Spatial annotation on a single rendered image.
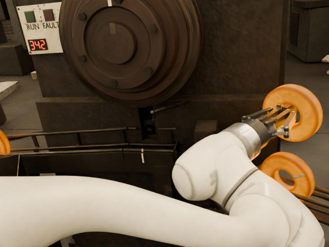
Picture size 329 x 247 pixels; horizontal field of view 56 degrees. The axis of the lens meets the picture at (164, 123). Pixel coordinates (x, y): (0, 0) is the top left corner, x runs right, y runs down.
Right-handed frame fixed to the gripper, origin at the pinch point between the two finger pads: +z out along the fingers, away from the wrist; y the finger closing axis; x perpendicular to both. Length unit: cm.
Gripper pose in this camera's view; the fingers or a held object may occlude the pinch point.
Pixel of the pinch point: (291, 107)
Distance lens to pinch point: 88.8
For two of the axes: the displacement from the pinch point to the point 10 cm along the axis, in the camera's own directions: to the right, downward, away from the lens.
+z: 7.3, -3.8, 5.6
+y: 6.6, 2.4, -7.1
